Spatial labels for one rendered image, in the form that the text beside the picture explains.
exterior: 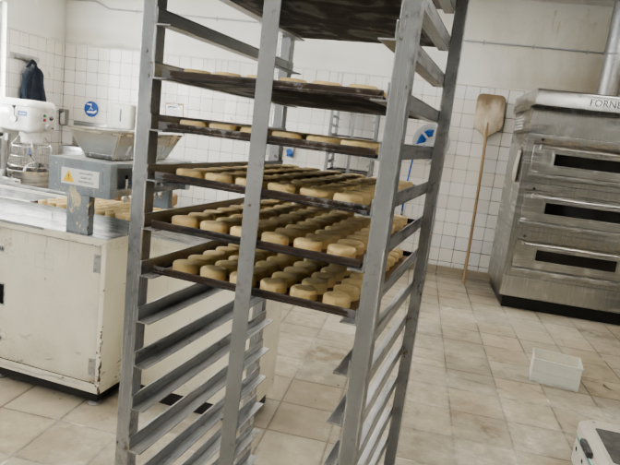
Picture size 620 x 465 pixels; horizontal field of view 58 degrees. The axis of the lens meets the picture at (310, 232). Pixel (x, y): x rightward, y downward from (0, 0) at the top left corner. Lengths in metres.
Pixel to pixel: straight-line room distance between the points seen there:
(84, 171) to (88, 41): 5.04
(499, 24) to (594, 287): 2.85
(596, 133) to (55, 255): 4.49
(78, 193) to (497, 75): 4.83
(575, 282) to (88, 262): 4.34
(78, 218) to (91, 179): 0.19
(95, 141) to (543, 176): 3.92
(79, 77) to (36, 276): 4.95
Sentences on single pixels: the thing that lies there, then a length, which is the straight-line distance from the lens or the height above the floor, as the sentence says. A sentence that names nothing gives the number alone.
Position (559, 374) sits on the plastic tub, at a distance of 4.04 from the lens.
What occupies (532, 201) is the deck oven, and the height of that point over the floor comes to 1.03.
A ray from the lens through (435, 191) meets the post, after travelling 1.49.
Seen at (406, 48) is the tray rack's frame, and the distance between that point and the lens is 0.89.
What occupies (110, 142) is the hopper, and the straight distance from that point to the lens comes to 2.76.
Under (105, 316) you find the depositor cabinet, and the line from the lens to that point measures 2.81.
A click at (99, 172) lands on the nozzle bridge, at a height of 1.14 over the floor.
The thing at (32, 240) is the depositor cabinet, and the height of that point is 0.76.
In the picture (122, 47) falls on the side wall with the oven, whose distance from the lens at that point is 7.44.
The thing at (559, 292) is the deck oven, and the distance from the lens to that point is 5.75.
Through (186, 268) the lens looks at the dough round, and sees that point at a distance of 1.10.
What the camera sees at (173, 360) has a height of 0.26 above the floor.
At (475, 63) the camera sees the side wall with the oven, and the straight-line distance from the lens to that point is 6.51.
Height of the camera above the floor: 1.43
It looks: 10 degrees down
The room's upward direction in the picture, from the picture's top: 7 degrees clockwise
